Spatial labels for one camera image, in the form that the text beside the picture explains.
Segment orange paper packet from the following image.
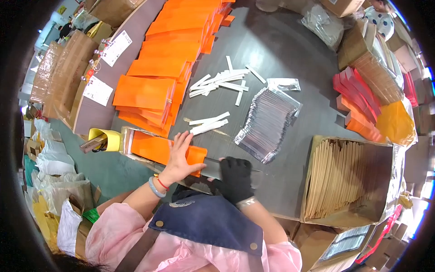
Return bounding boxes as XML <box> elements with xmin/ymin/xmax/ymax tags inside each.
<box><xmin>130</xmin><ymin>131</ymin><xmax>208</xmax><ymax>178</ymax></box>

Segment yellow cup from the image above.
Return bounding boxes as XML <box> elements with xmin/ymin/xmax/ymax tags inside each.
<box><xmin>88</xmin><ymin>128</ymin><xmax>122</xmax><ymax>153</ymax></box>

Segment large white paper label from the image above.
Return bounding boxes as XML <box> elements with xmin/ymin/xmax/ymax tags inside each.
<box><xmin>101</xmin><ymin>30</ymin><xmax>133</xmax><ymax>68</ymax></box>

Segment person's right hand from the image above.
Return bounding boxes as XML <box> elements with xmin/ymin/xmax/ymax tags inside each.
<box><xmin>207</xmin><ymin>156</ymin><xmax>255</xmax><ymax>205</ymax></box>

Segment clear bag of foil pouches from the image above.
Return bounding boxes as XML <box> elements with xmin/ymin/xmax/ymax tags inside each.
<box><xmin>301</xmin><ymin>4</ymin><xmax>344</xmax><ymax>52</ymax></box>

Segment cardboard box of kraft sleeves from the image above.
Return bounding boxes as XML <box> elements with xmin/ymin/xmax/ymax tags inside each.
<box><xmin>300</xmin><ymin>135</ymin><xmax>406</xmax><ymax>229</ymax></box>

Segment scattered heap of white strips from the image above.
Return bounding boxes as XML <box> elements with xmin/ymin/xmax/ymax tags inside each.
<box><xmin>188</xmin><ymin>55</ymin><xmax>268</xmax><ymax>107</ymax></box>

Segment grey curved partition board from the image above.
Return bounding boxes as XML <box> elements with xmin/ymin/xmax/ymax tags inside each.
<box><xmin>72</xmin><ymin>0</ymin><xmax>168</xmax><ymax>136</ymax></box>

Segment brown cardboard carton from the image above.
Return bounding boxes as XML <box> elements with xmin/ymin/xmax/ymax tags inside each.
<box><xmin>84</xmin><ymin>0</ymin><xmax>145</xmax><ymax>28</ymax></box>

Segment stack of brown kraft packets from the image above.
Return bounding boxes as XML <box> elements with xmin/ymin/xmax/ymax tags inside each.
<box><xmin>351</xmin><ymin>51</ymin><xmax>404</xmax><ymax>106</ymax></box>

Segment silver bracelet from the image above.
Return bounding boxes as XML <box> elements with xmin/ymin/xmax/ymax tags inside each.
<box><xmin>236</xmin><ymin>196</ymin><xmax>259</xmax><ymax>209</ymax></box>

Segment small bundle of white strips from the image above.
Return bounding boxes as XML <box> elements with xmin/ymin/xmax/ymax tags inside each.
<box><xmin>188</xmin><ymin>111</ymin><xmax>231</xmax><ymax>136</ymax></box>

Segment open cardboard box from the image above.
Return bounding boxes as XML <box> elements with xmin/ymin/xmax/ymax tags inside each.
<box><xmin>337</xmin><ymin>19</ymin><xmax>377</xmax><ymax>71</ymax></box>

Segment person's left hand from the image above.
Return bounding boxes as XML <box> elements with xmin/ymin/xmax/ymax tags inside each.
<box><xmin>159</xmin><ymin>131</ymin><xmax>207</xmax><ymax>188</ymax></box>

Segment taped cardboard cartons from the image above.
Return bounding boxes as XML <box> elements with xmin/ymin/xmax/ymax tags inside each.
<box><xmin>29</xmin><ymin>29</ymin><xmax>100</xmax><ymax>120</ymax></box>

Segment stack of red packets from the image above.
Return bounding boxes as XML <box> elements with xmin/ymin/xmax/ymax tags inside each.
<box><xmin>332</xmin><ymin>66</ymin><xmax>382</xmax><ymax>124</ymax></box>

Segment cardboard box with foil pouches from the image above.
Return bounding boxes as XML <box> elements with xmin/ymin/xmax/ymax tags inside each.
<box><xmin>292</xmin><ymin>223</ymin><xmax>378</xmax><ymax>272</ymax></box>

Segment person's body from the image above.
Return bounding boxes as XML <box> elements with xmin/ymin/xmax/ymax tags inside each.
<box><xmin>51</xmin><ymin>189</ymin><xmax>304</xmax><ymax>272</ymax></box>

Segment single flat foil sachet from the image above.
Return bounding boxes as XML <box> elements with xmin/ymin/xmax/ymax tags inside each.
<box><xmin>266</xmin><ymin>78</ymin><xmax>302</xmax><ymax>92</ymax></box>

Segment red string bracelet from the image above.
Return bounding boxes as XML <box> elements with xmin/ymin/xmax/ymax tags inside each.
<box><xmin>154</xmin><ymin>173</ymin><xmax>170</xmax><ymax>191</ymax></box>

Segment small white paper label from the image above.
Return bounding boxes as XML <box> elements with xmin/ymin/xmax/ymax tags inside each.
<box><xmin>82</xmin><ymin>75</ymin><xmax>114</xmax><ymax>107</ymax></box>

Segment heap of bags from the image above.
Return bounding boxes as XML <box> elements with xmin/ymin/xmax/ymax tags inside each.
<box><xmin>21</xmin><ymin>105</ymin><xmax>102</xmax><ymax>257</ymax></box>

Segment stack of orange packets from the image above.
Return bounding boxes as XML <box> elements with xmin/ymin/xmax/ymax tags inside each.
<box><xmin>112</xmin><ymin>0</ymin><xmax>236</xmax><ymax>139</ymax></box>

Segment brown grey tool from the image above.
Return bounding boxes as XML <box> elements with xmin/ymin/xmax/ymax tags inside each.
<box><xmin>80</xmin><ymin>133</ymin><xmax>109</xmax><ymax>154</ymax></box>

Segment pale jade bangle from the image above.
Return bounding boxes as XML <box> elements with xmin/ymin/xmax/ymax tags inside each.
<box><xmin>148</xmin><ymin>176</ymin><xmax>167</xmax><ymax>199</ymax></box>

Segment stack of silver foil pouches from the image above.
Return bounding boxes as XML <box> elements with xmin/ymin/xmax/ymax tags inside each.
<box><xmin>233</xmin><ymin>87</ymin><xmax>303</xmax><ymax>165</ymax></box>

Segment cardboard carton with white label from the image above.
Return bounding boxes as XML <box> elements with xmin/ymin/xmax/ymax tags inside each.
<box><xmin>319</xmin><ymin>0</ymin><xmax>366</xmax><ymax>18</ymax></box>

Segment stack of orange boxes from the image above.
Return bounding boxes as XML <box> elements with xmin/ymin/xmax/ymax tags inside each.
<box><xmin>336</xmin><ymin>95</ymin><xmax>387</xmax><ymax>143</ymax></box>

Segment orange plastic bag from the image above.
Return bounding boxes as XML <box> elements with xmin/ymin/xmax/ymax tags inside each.
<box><xmin>375</xmin><ymin>97</ymin><xmax>418</xmax><ymax>147</ymax></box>

